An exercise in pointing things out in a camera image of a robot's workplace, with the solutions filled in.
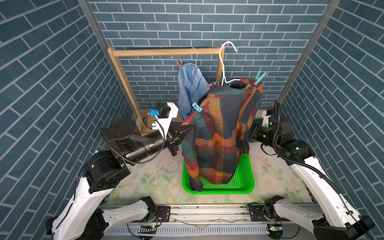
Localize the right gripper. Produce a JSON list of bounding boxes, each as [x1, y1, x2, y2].
[[240, 120, 277, 151]]

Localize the teal clothespin shoulder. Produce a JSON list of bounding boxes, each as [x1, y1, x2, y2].
[[192, 102, 203, 112], [255, 71, 268, 86]]

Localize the plaid long-sleeve shirt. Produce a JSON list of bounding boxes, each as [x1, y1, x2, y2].
[[182, 78, 263, 192]]

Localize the white wire hanger plaid shirt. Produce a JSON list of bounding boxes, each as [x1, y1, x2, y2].
[[218, 41, 242, 86]]

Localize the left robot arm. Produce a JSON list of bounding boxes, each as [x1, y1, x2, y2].
[[46, 119, 195, 240]]

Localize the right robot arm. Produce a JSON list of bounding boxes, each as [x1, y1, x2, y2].
[[249, 101, 375, 240]]

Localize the light blue long-sleeve shirt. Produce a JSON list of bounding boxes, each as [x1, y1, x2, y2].
[[178, 63, 210, 121]]

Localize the green plastic basket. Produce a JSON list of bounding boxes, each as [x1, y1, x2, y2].
[[183, 154, 255, 195]]

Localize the pink clothespin left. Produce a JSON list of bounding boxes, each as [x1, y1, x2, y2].
[[174, 59, 184, 70]]

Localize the wooden clothes rack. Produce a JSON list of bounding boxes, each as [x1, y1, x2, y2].
[[108, 47, 226, 133]]

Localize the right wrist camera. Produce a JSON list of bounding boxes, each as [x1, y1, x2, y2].
[[262, 109, 273, 128]]

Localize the white wire hanger blue shirt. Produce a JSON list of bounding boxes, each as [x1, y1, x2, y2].
[[192, 47, 198, 71]]

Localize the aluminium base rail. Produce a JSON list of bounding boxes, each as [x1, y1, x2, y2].
[[100, 204, 316, 240]]

